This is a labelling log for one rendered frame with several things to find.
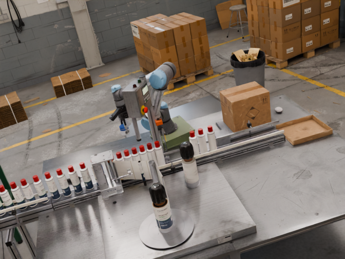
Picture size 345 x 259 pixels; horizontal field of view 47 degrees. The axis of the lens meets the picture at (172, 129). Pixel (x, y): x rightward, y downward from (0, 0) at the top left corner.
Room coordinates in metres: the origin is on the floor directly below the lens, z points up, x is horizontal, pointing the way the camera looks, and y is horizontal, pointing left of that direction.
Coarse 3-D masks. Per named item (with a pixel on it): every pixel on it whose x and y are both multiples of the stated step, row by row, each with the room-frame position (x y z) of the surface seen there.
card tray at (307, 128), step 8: (296, 120) 2.58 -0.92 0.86; (304, 120) 2.59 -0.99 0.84; (312, 120) 2.57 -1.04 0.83; (320, 120) 2.49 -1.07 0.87; (280, 128) 2.55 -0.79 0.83; (288, 128) 2.53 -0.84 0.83; (296, 128) 2.50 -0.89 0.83; (304, 128) 2.48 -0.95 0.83; (312, 128) 2.46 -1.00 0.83; (320, 128) 2.44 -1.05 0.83; (328, 128) 2.39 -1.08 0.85; (288, 136) 2.42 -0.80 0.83; (296, 136) 2.40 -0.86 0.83; (304, 136) 2.38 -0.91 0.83; (312, 136) 2.32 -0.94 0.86; (320, 136) 2.33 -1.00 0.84; (296, 144) 2.30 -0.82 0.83
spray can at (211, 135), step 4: (208, 128) 2.34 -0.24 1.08; (212, 128) 2.34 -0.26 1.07; (208, 132) 2.34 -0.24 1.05; (212, 132) 2.34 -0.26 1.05; (208, 136) 2.34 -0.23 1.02; (212, 136) 2.33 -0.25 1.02; (208, 140) 2.34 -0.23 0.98; (212, 140) 2.33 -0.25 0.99; (212, 144) 2.33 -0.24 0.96; (212, 148) 2.33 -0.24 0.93; (216, 148) 2.34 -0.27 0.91
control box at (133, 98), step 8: (136, 80) 2.45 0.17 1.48; (144, 80) 2.42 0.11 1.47; (128, 88) 2.33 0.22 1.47; (136, 88) 2.31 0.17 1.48; (128, 96) 2.30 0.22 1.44; (136, 96) 2.28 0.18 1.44; (144, 96) 2.36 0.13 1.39; (128, 104) 2.31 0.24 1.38; (136, 104) 2.28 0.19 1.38; (144, 104) 2.33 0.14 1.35; (128, 112) 2.31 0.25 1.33; (136, 112) 2.29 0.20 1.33
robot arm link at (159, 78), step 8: (152, 72) 2.49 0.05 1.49; (160, 72) 2.47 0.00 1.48; (168, 72) 2.50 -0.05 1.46; (152, 80) 2.48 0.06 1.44; (160, 80) 2.45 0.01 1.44; (168, 80) 2.49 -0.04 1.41; (152, 88) 2.54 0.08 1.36; (160, 88) 2.48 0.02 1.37; (152, 96) 2.55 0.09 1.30; (160, 96) 2.53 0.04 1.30; (152, 104) 2.56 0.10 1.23; (160, 104) 2.57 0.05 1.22; (144, 120) 2.60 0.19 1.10
